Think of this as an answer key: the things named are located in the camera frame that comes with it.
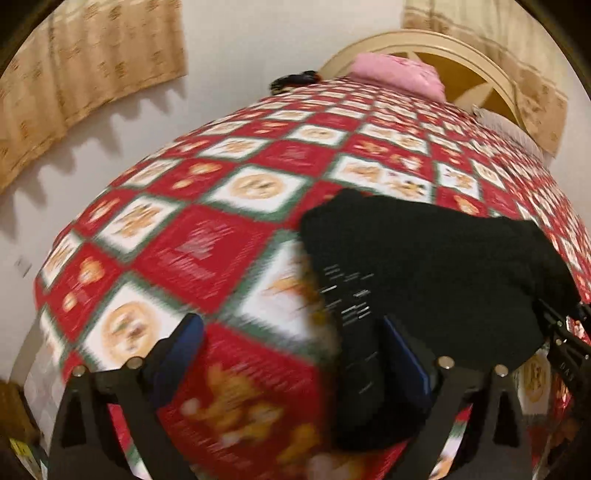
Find black pants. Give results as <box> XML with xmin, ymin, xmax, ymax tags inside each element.
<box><xmin>298</xmin><ymin>189</ymin><xmax>581</xmax><ymax>452</ymax></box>

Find striped pillow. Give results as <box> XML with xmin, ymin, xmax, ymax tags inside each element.
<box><xmin>472</xmin><ymin>105</ymin><xmax>544</xmax><ymax>162</ymax></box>

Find red patchwork teddy bedspread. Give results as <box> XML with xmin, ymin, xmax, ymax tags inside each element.
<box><xmin>35</xmin><ymin>76</ymin><xmax>590</xmax><ymax>479</ymax></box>

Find beige curtain behind headboard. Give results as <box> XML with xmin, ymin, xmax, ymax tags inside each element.
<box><xmin>402</xmin><ymin>0</ymin><xmax>568</xmax><ymax>156</ymax></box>

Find pink folded blanket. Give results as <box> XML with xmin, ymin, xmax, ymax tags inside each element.
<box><xmin>348</xmin><ymin>52</ymin><xmax>447</xmax><ymax>103</ymax></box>

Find cream wooden headboard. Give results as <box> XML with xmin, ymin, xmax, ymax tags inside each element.
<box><xmin>320</xmin><ymin>29</ymin><xmax>524</xmax><ymax>127</ymax></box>

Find black object at bedside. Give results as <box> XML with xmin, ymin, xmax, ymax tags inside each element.
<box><xmin>270</xmin><ymin>70</ymin><xmax>322</xmax><ymax>96</ymax></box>

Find beige curtain side window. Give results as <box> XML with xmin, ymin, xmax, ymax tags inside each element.
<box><xmin>1</xmin><ymin>0</ymin><xmax>187</xmax><ymax>188</ymax></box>

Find white wall socket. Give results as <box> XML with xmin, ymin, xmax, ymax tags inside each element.
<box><xmin>14</xmin><ymin>256</ymin><xmax>32</xmax><ymax>278</ymax></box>

